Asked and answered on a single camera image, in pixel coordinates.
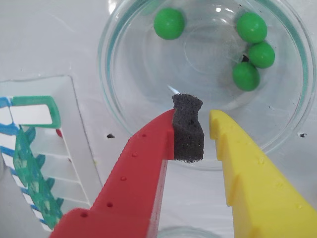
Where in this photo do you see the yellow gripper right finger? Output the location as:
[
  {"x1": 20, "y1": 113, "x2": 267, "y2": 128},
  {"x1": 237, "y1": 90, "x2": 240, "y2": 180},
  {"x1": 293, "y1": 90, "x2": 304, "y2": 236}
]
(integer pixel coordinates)
[{"x1": 209, "y1": 110, "x2": 317, "y2": 238}]

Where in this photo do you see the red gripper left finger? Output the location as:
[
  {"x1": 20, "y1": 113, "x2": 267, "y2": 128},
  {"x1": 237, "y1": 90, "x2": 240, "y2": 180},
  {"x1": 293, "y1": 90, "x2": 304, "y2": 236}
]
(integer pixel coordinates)
[{"x1": 49, "y1": 93, "x2": 205, "y2": 238}]

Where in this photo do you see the clear glass bowl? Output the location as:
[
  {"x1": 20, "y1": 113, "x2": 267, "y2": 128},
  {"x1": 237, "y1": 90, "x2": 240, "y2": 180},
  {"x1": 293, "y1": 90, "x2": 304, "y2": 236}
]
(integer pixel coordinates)
[
  {"x1": 157, "y1": 226, "x2": 213, "y2": 238},
  {"x1": 97, "y1": 0, "x2": 317, "y2": 172}
]

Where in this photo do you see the green-lidded weekly pill organizer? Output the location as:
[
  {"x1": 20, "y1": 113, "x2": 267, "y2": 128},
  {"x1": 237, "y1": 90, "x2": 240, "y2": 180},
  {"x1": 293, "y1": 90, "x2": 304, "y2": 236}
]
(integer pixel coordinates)
[{"x1": 0, "y1": 75, "x2": 104, "y2": 231}]

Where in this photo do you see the green ball pill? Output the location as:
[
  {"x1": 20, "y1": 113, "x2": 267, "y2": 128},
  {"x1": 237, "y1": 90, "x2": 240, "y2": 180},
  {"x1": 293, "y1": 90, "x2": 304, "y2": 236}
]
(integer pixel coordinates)
[
  {"x1": 235, "y1": 12, "x2": 268, "y2": 44},
  {"x1": 232, "y1": 61, "x2": 261, "y2": 92},
  {"x1": 247, "y1": 41, "x2": 276, "y2": 69},
  {"x1": 153, "y1": 7, "x2": 186, "y2": 40}
]

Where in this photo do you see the blue-lidded weekly pill organizer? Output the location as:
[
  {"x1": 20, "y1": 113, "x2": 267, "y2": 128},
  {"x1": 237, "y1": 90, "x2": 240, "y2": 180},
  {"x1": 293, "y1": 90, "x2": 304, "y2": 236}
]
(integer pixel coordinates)
[{"x1": 0, "y1": 97, "x2": 50, "y2": 231}]

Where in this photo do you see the pale grey tablecloth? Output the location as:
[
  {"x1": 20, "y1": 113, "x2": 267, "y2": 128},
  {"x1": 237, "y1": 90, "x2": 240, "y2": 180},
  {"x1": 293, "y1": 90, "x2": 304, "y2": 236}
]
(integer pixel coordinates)
[{"x1": 0, "y1": 0, "x2": 317, "y2": 238}]

